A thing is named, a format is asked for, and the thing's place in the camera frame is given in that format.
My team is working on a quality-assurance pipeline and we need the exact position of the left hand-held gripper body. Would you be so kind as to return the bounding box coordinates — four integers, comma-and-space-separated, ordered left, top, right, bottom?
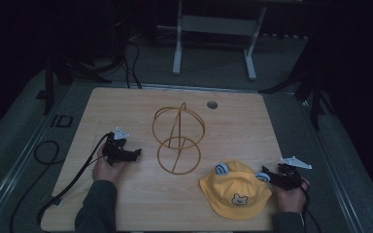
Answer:
102, 126, 136, 167

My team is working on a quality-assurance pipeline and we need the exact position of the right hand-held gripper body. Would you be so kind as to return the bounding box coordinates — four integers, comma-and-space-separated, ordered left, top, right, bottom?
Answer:
270, 155, 313, 191

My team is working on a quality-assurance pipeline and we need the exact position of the yellow bucket hat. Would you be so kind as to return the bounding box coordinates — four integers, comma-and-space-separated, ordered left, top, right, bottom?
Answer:
199, 158, 273, 221

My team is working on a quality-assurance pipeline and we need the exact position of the gold wire hat stand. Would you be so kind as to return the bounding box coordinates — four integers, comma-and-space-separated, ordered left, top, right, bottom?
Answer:
152, 102, 206, 176

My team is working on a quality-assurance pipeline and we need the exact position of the person's left hand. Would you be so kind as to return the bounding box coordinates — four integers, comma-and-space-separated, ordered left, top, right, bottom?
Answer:
91, 144, 127, 184

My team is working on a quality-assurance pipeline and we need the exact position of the person's right hand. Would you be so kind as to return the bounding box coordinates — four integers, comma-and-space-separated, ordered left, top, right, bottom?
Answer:
271, 177, 311, 215

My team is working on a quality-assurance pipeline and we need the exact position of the black tripod stand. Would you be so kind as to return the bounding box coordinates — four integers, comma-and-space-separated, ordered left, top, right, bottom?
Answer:
35, 0, 130, 116
258, 28, 336, 131

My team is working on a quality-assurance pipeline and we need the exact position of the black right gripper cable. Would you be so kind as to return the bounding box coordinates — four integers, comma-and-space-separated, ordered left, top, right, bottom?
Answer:
299, 181, 322, 233

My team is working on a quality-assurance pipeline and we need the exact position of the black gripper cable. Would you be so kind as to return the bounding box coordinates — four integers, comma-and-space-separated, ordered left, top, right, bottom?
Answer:
299, 181, 322, 233
36, 131, 111, 227

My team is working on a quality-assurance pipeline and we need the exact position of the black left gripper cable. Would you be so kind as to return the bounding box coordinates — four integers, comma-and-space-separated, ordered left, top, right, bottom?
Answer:
36, 131, 111, 227

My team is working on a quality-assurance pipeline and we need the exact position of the black floor cable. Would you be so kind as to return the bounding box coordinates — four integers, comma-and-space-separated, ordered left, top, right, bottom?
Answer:
9, 140, 66, 233

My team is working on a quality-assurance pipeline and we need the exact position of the white metal table frame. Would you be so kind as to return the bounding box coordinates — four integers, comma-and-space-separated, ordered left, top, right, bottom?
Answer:
156, 0, 305, 82

